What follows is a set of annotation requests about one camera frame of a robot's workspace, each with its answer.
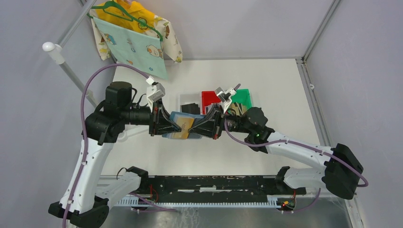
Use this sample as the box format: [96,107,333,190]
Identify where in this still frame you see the white magnetic stripe cards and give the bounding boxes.
[205,105,211,114]

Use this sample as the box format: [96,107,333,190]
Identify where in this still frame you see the mint cartoon cloth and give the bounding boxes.
[93,18,168,79]

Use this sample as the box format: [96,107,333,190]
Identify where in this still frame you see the gold cards in green bin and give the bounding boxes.
[227,104,247,116]

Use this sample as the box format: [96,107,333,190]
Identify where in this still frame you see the white clothes rack stand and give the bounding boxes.
[42,42,85,92]

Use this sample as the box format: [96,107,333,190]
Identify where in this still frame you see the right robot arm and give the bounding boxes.
[188,105,369,200]

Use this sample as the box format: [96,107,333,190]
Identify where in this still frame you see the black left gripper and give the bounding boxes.
[123,97,182,135]

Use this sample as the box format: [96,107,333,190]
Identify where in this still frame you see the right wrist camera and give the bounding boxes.
[214,87,236,113]

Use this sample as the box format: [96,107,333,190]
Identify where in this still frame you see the white toothed cable duct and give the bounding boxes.
[115,196,281,209]

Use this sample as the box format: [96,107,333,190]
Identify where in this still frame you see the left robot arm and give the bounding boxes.
[48,81,180,228]

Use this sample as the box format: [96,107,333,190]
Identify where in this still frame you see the green clothes hanger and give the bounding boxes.
[91,0,163,43]

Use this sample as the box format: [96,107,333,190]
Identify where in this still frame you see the black VIP cards stack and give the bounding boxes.
[181,103,201,115]

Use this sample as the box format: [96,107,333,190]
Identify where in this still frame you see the blue leather card holder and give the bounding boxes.
[162,112,204,140]

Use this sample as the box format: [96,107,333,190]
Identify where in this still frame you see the green plastic bin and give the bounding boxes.
[230,89,252,110]

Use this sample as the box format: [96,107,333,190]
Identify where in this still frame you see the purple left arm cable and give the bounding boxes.
[62,63,152,228]

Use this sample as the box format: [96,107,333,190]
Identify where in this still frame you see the red plastic bin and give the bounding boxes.
[201,91,221,114]

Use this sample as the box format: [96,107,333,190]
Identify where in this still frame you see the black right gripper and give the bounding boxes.
[188,104,252,140]

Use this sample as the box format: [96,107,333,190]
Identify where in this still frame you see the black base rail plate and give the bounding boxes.
[135,175,307,203]

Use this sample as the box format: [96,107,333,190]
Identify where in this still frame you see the yellow patterned child shirt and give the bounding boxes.
[90,0,183,63]

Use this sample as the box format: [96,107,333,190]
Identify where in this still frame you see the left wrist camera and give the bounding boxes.
[146,82,166,110]

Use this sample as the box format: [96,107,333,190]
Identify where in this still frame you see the white plastic bin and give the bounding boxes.
[177,92,202,114]

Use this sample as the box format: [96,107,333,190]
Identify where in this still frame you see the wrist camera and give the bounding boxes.
[214,87,236,113]
[146,82,166,110]

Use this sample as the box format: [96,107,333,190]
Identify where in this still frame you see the gold card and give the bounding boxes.
[171,132,189,140]
[176,117,194,132]

